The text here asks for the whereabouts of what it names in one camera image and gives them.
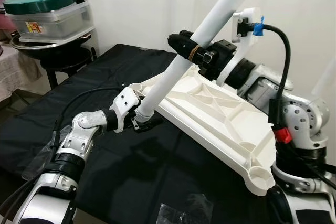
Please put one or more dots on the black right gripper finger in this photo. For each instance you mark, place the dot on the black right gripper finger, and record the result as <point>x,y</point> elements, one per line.
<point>184,45</point>
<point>187,33</point>

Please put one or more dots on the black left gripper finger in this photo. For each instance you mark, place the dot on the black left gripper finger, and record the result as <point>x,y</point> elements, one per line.
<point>155,124</point>

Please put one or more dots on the black tablecloth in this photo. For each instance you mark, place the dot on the black tablecloth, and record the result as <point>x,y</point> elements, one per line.
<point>131,166</point>

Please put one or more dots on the clear tape cross patch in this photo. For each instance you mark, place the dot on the clear tape cross patch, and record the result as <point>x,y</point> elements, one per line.
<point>184,211</point>

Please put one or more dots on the clear tape strip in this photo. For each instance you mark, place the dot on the clear tape strip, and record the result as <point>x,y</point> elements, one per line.
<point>44,153</point>

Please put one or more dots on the black wok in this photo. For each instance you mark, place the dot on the black wok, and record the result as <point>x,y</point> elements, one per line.
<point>52,56</point>

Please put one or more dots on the clear plastic storage container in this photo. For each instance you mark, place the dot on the clear plastic storage container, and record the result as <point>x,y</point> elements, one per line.
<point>52,24</point>

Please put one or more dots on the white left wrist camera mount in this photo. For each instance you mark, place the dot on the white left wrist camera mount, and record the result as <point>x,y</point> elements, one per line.
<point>126,106</point>

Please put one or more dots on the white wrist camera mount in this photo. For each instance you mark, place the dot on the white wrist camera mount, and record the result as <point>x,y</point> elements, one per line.
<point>126,106</point>
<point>245,19</point>

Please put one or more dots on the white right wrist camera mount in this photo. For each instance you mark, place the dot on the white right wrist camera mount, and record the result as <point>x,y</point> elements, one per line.
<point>245,19</point>

